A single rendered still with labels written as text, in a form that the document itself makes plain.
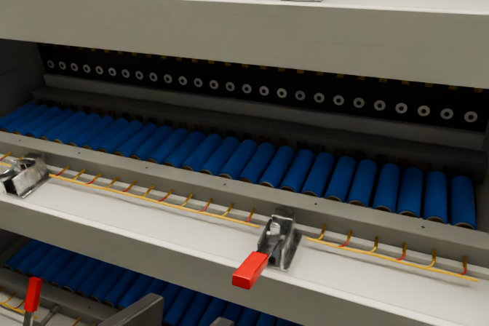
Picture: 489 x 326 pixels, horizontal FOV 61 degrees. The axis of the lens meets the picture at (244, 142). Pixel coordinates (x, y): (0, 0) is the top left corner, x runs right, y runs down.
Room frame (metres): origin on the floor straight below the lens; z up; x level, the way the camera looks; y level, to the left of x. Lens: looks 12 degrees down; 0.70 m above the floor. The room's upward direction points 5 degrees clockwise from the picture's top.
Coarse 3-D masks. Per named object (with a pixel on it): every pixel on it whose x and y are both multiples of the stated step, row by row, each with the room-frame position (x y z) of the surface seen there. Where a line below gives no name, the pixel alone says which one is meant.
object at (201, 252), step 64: (384, 128) 0.42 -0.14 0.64; (448, 128) 0.40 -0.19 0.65; (0, 192) 0.39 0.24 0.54; (64, 192) 0.39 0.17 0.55; (128, 192) 0.39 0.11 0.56; (128, 256) 0.34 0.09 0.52; (192, 256) 0.31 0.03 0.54; (320, 256) 0.30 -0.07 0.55; (320, 320) 0.28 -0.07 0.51; (384, 320) 0.26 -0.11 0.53; (448, 320) 0.25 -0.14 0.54
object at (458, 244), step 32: (0, 160) 0.43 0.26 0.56; (64, 160) 0.41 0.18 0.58; (96, 160) 0.40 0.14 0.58; (128, 160) 0.40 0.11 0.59; (192, 192) 0.36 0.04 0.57; (224, 192) 0.35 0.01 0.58; (256, 192) 0.34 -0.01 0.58; (288, 192) 0.34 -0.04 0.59; (320, 224) 0.32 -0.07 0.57; (352, 224) 0.31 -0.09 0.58; (384, 224) 0.30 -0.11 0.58; (416, 224) 0.30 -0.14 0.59; (384, 256) 0.29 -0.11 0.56; (448, 256) 0.29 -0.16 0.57; (480, 256) 0.28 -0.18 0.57
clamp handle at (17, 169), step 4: (12, 164) 0.39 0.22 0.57; (16, 164) 0.39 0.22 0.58; (16, 168) 0.39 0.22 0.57; (20, 168) 0.39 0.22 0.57; (8, 172) 0.39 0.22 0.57; (12, 172) 0.39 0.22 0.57; (16, 172) 0.39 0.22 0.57; (0, 176) 0.37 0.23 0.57; (4, 176) 0.37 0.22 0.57; (8, 176) 0.38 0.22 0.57; (12, 176) 0.38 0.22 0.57; (0, 180) 0.37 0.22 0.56
